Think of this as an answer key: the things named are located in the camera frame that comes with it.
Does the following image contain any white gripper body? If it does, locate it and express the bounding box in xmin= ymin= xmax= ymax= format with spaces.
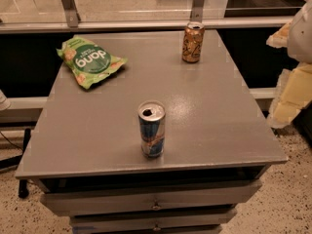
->
xmin=288 ymin=0 xmax=312 ymax=63

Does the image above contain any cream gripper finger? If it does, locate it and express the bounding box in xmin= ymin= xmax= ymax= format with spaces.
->
xmin=267 ymin=62 xmax=312 ymax=129
xmin=266 ymin=22 xmax=291 ymax=49

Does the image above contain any orange patterned drink can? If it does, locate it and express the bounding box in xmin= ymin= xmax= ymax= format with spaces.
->
xmin=182 ymin=21 xmax=205 ymax=63

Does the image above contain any blue silver energy drink can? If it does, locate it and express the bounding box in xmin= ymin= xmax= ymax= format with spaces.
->
xmin=137 ymin=100 xmax=166 ymax=158

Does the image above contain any upper grey drawer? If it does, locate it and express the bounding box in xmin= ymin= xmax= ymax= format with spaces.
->
xmin=41 ymin=179 xmax=262 ymax=216

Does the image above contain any grey drawer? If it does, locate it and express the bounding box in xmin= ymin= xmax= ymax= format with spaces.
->
xmin=70 ymin=209 xmax=237 ymax=234
xmin=41 ymin=179 xmax=262 ymax=216

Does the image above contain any lower grey drawer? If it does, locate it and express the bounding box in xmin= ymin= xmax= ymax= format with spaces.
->
xmin=70 ymin=209 xmax=237 ymax=234

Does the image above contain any green snack bag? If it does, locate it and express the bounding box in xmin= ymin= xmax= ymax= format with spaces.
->
xmin=57 ymin=36 xmax=127 ymax=90

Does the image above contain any grey metal railing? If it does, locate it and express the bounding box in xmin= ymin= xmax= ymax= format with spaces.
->
xmin=0 ymin=0 xmax=312 ymax=35

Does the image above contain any grey drawer cabinet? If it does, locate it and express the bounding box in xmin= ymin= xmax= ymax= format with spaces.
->
xmin=17 ymin=30 xmax=286 ymax=234

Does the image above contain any white object at left edge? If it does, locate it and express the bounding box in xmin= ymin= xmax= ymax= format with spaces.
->
xmin=0 ymin=90 xmax=11 ymax=111

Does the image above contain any black stand leg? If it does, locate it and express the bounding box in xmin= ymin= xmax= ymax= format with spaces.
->
xmin=0 ymin=128 xmax=32 ymax=200

